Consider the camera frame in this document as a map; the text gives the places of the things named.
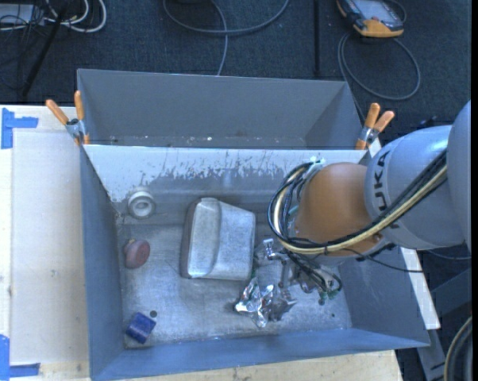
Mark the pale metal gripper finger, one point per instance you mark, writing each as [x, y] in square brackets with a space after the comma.
[284, 277]
[269, 250]

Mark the crumpled silver foil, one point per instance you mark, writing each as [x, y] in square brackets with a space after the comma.
[259, 304]

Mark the grey-white plastic container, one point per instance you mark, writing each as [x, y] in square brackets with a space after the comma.
[219, 240]

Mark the red-brown round disc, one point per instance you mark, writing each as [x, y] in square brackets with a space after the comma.
[136, 253]

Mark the blue block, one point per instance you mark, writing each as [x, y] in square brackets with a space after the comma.
[140, 327]

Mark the grey metal bin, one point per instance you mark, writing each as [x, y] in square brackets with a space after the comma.
[207, 109]

